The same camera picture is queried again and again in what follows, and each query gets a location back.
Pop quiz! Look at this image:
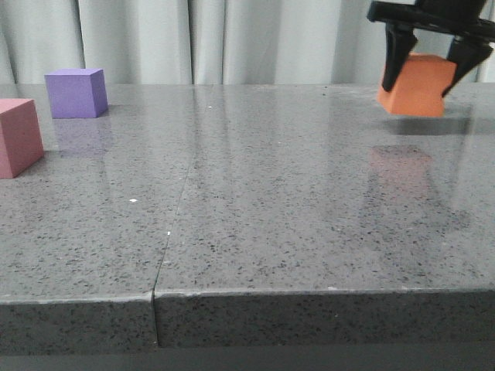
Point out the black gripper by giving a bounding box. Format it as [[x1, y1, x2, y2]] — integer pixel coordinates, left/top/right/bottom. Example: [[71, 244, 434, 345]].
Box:
[[367, 0, 494, 97]]

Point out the orange foam cube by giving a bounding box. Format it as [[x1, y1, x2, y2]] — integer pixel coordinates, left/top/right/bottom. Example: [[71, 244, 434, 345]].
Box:
[[377, 53, 456, 117]]

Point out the grey-white curtain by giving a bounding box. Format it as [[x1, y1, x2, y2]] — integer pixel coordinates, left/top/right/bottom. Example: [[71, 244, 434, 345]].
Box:
[[0, 0, 495, 86]]

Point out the purple foam cube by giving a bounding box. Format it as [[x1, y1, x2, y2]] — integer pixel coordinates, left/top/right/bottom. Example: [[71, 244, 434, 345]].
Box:
[[44, 68, 108, 119]]

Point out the red foam cube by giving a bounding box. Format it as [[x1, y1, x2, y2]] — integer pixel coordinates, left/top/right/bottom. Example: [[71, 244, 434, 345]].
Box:
[[1, 98, 44, 179]]

